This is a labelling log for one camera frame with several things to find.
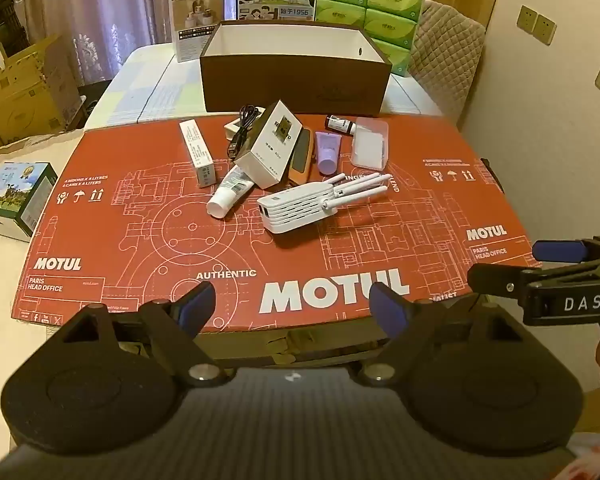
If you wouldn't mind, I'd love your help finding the white router with antennas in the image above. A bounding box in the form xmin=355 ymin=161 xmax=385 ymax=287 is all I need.
xmin=257 ymin=172 xmax=388 ymax=235

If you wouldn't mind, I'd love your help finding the narrow white carton box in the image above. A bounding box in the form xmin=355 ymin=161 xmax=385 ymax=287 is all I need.
xmin=179 ymin=119 xmax=217 ymax=188

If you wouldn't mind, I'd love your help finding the green landscape printed box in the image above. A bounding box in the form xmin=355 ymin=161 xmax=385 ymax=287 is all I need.
xmin=0 ymin=161 xmax=60 ymax=243

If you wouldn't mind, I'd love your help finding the white product box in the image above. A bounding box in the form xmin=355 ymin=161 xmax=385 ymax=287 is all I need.
xmin=168 ymin=0 xmax=227 ymax=63

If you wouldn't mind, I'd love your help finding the beige patterned bedsheet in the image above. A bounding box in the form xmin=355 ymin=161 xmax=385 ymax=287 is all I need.
xmin=0 ymin=130 xmax=88 ymax=461

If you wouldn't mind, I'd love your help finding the orange handled tool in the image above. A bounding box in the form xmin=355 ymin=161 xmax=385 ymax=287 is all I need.
xmin=287 ymin=127 xmax=315 ymax=186

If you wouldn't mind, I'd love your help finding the green tissue multipack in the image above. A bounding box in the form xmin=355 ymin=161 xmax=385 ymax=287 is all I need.
xmin=314 ymin=0 xmax=427 ymax=77

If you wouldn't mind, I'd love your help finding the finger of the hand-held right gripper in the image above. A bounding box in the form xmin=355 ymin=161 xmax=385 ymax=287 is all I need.
xmin=531 ymin=235 xmax=600 ymax=267
xmin=467 ymin=262 xmax=546 ymax=306

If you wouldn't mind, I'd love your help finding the white squeeze tube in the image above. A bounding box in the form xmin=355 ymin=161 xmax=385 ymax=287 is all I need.
xmin=206 ymin=166 xmax=255 ymax=219

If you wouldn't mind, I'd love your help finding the pale tall carton box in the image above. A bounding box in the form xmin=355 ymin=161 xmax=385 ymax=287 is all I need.
xmin=234 ymin=100 xmax=306 ymax=191

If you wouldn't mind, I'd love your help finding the red printed cardboard sheet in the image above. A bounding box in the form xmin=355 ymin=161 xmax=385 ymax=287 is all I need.
xmin=11 ymin=112 xmax=543 ymax=336

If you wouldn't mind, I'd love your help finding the black cable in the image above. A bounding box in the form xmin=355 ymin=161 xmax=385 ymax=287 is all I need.
xmin=226 ymin=105 xmax=266 ymax=161

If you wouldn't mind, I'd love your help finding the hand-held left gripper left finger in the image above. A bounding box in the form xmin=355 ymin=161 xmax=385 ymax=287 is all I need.
xmin=55 ymin=281 xmax=229 ymax=388

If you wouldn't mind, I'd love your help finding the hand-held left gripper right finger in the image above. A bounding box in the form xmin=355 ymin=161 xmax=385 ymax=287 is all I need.
xmin=360 ymin=281 xmax=535 ymax=388

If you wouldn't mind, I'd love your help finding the plaid tablecloth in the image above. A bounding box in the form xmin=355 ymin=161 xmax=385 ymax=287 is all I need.
xmin=87 ymin=42 xmax=443 ymax=128

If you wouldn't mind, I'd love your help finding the brown cardboard box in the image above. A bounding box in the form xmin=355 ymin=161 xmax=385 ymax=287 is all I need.
xmin=0 ymin=35 xmax=83 ymax=148

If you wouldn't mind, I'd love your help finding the clear plastic case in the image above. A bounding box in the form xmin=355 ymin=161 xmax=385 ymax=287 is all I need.
xmin=351 ymin=116 xmax=390 ymax=170

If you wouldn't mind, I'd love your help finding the chair with quilted cover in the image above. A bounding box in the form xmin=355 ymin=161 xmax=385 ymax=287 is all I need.
xmin=410 ymin=0 xmax=487 ymax=128

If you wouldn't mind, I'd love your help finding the brown storage box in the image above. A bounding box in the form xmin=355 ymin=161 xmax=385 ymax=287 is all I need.
xmin=200 ymin=20 xmax=393 ymax=115

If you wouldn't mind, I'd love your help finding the purple patterned curtain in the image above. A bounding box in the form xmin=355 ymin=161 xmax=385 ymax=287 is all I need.
xmin=30 ymin=0 xmax=241 ymax=86

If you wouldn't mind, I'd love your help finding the purple squeeze tube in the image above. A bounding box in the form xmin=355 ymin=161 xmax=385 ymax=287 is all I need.
xmin=315 ymin=131 xmax=342 ymax=176

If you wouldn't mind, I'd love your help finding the white phone stand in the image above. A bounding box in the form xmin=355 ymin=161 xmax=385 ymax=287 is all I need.
xmin=223 ymin=107 xmax=268 ymax=143

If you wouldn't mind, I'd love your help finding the small bottle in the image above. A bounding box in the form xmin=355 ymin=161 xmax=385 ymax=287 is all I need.
xmin=324 ymin=114 xmax=356 ymax=137

